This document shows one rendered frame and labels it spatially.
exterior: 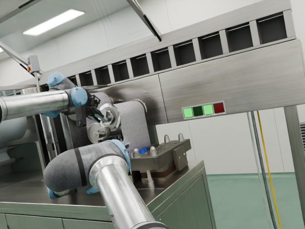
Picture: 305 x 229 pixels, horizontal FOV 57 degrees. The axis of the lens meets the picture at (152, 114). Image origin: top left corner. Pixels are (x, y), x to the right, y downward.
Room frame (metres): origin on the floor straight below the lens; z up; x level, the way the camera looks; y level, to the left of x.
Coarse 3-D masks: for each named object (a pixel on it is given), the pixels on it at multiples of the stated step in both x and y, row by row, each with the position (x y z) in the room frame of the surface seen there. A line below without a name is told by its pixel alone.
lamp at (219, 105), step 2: (214, 104) 1.50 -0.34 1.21; (216, 104) 1.49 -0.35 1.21; (218, 104) 1.48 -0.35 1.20; (220, 104) 1.48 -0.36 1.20; (222, 104) 1.47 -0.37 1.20; (214, 106) 1.50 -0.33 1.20; (216, 106) 1.49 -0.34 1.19; (218, 106) 1.49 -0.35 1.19; (220, 106) 1.48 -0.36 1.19; (222, 106) 1.47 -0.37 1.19; (214, 108) 1.50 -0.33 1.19; (216, 108) 1.49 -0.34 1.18; (218, 108) 1.49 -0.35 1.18; (220, 108) 1.48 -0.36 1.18; (222, 108) 1.47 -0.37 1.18; (216, 110) 1.49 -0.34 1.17; (218, 110) 1.49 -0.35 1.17; (220, 110) 1.48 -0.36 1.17; (222, 110) 1.48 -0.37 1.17; (216, 112) 1.49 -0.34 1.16; (218, 112) 1.49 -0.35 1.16; (220, 112) 1.48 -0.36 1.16
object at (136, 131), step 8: (136, 120) 1.56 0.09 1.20; (144, 120) 1.62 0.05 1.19; (128, 128) 1.48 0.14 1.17; (136, 128) 1.54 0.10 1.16; (144, 128) 1.61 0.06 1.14; (128, 136) 1.47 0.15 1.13; (136, 136) 1.53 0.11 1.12; (144, 136) 1.60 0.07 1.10; (136, 144) 1.52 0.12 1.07; (144, 144) 1.58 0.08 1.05
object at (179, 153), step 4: (176, 148) 1.47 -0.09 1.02; (180, 148) 1.47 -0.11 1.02; (176, 152) 1.43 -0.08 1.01; (180, 152) 1.47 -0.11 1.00; (184, 152) 1.51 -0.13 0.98; (176, 156) 1.43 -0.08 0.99; (180, 156) 1.46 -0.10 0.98; (184, 156) 1.50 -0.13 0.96; (176, 160) 1.43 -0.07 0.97; (180, 160) 1.45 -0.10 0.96; (184, 160) 1.49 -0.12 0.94; (176, 164) 1.43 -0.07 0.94; (180, 164) 1.44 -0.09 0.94; (184, 164) 1.48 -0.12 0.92; (176, 168) 1.43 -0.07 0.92; (180, 168) 1.44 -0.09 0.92
